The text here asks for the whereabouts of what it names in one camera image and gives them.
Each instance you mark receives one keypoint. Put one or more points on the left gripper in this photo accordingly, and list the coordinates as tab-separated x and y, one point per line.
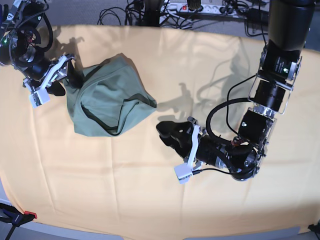
192	143

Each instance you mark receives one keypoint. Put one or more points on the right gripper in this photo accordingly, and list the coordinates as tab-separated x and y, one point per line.
40	70

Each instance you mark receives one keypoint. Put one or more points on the green T-shirt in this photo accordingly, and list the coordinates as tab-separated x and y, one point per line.
111	100

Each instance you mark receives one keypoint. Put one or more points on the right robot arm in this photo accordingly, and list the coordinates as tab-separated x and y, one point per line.
26	37

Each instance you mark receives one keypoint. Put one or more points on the orange table cloth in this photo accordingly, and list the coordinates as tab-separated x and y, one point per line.
126	185

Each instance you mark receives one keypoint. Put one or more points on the white power strip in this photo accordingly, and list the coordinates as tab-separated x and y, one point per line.
204	9

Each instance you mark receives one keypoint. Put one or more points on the black power adapter brick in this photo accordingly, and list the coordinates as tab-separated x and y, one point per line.
257	17

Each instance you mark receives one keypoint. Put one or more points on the black red table clamp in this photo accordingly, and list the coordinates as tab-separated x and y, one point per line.
10	215

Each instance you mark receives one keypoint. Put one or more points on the black corner clamp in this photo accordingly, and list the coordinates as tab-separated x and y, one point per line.
315	228

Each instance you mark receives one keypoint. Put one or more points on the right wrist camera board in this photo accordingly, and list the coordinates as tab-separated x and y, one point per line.
39	98

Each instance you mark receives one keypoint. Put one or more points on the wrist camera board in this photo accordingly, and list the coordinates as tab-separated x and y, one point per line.
183	173
39	98

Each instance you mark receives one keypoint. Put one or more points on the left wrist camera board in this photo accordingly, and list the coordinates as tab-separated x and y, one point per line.
183	173

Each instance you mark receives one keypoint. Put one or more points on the black cable bundle floor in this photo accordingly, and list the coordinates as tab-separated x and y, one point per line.
130	15

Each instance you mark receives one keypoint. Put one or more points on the black table leg post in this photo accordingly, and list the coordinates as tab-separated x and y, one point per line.
152	12

